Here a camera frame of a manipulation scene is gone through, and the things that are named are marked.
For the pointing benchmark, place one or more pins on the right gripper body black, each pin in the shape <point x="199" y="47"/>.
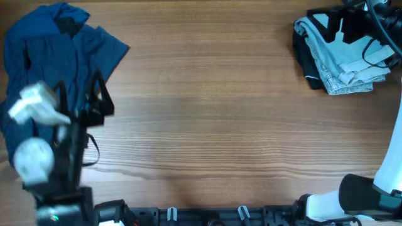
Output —
<point x="358" y="25"/>

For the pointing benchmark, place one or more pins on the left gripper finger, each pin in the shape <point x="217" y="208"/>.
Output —
<point x="63" y="103"/>
<point x="98" y="99"/>

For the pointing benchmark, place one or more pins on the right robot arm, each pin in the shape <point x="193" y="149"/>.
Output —
<point x="280" y="140"/>

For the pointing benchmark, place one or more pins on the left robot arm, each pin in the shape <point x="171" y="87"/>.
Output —
<point x="51" y="171"/>

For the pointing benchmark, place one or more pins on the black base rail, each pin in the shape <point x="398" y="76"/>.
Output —
<point x="264" y="216"/>

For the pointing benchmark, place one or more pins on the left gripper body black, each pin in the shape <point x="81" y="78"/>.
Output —
<point x="81" y="118"/>

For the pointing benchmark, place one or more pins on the light blue denim shorts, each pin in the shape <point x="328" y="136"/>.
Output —
<point x="345" y="68"/>

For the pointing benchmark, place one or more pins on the black folded garment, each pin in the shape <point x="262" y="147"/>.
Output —
<point x="305" y="60"/>

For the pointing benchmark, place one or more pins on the dark blue shirt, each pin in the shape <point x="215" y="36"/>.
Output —
<point x="51" y="44"/>

